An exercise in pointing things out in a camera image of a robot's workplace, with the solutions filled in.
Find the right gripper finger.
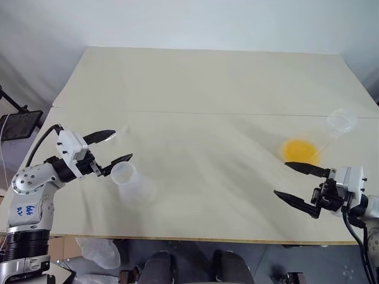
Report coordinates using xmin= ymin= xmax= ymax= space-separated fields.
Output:
xmin=284 ymin=161 xmax=331 ymax=179
xmin=273 ymin=190 xmax=322 ymax=220

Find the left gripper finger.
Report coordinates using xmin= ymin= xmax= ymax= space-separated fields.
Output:
xmin=83 ymin=129 xmax=117 ymax=146
xmin=99 ymin=153 xmax=134 ymax=178

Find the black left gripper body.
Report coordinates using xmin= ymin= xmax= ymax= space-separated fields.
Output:
xmin=75 ymin=152 xmax=105 ymax=179

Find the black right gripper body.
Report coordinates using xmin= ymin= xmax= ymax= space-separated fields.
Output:
xmin=310 ymin=167 xmax=354 ymax=212

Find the large clear flask, orange liquid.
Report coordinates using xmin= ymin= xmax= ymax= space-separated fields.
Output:
xmin=279 ymin=108 xmax=359 ymax=166

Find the small translucent plastic flask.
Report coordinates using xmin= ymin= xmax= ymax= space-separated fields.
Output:
xmin=110 ymin=162 xmax=158 ymax=208

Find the black stand with mesh panel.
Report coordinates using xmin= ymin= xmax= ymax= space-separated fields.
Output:
xmin=0 ymin=85 xmax=44 ymax=143

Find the brown cardboard box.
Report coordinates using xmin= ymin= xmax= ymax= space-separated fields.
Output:
xmin=48 ymin=236 xmax=83 ymax=262

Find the white plastic bag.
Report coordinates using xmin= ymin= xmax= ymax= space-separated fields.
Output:
xmin=76 ymin=237 xmax=122 ymax=269

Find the dark rounded shape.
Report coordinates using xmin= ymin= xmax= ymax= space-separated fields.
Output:
xmin=138 ymin=250 xmax=176 ymax=284
xmin=211 ymin=249 xmax=253 ymax=284

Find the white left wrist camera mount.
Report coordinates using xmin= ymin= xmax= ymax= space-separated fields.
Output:
xmin=56 ymin=130 xmax=89 ymax=179

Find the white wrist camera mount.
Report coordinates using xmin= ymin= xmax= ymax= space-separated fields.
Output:
xmin=333 ymin=166 xmax=368 ymax=211
xmin=56 ymin=130 xmax=89 ymax=179

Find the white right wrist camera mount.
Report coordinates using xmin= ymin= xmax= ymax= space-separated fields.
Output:
xmin=333 ymin=166 xmax=368 ymax=211

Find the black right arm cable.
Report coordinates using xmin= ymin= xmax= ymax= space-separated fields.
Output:
xmin=341 ymin=204 xmax=374 ymax=284

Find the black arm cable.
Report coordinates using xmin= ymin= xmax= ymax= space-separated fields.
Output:
xmin=25 ymin=124 xmax=65 ymax=168
xmin=341 ymin=204 xmax=374 ymax=284

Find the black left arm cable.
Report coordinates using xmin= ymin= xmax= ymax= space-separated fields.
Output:
xmin=25 ymin=124 xmax=65 ymax=168

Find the thin white cable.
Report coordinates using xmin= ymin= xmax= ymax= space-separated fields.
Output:
xmin=0 ymin=117 xmax=10 ymax=190

